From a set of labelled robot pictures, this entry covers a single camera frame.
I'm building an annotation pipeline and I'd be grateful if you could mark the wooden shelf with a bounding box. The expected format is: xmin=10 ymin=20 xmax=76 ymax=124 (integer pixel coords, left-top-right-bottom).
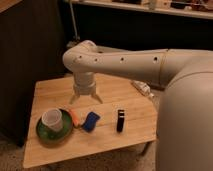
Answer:
xmin=64 ymin=0 xmax=213 ymax=20

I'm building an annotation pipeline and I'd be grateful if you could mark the metal lamp pole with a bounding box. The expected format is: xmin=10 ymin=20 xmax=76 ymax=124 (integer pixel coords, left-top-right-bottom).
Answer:
xmin=67 ymin=0 xmax=80 ymax=48

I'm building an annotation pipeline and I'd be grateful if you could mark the dark cabinet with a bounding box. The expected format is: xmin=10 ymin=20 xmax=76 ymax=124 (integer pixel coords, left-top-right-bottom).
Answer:
xmin=0 ymin=0 xmax=65 ymax=146

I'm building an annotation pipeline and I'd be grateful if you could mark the orange marker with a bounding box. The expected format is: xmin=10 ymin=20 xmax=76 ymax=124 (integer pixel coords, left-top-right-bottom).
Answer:
xmin=69 ymin=109 xmax=81 ymax=128

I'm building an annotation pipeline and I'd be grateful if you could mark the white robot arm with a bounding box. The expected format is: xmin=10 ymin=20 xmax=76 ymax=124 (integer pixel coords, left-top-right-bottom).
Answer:
xmin=63 ymin=40 xmax=213 ymax=171

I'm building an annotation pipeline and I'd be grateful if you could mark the green plate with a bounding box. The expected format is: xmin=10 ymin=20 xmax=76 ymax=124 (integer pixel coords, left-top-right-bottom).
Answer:
xmin=36 ymin=108 xmax=73 ymax=144

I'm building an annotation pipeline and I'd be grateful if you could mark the black standing eraser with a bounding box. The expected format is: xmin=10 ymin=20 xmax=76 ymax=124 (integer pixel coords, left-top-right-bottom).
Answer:
xmin=117 ymin=109 xmax=125 ymax=133

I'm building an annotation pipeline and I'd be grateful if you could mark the clear plastic cup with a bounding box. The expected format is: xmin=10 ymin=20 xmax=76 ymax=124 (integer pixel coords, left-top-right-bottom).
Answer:
xmin=41 ymin=108 xmax=63 ymax=132

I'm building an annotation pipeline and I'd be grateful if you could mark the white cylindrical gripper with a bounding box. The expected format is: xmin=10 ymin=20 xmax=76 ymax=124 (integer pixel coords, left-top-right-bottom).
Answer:
xmin=69 ymin=72 xmax=103 ymax=104

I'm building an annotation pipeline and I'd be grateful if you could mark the white tube on table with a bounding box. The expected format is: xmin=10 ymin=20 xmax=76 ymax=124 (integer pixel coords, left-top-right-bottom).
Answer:
xmin=132 ymin=80 xmax=154 ymax=99

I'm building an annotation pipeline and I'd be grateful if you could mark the blue stapler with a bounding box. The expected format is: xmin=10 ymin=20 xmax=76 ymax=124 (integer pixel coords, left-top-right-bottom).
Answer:
xmin=82 ymin=112 xmax=100 ymax=132

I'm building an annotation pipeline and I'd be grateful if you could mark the wooden table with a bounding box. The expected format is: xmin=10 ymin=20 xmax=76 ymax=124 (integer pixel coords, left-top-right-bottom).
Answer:
xmin=23 ymin=74 xmax=157 ymax=168

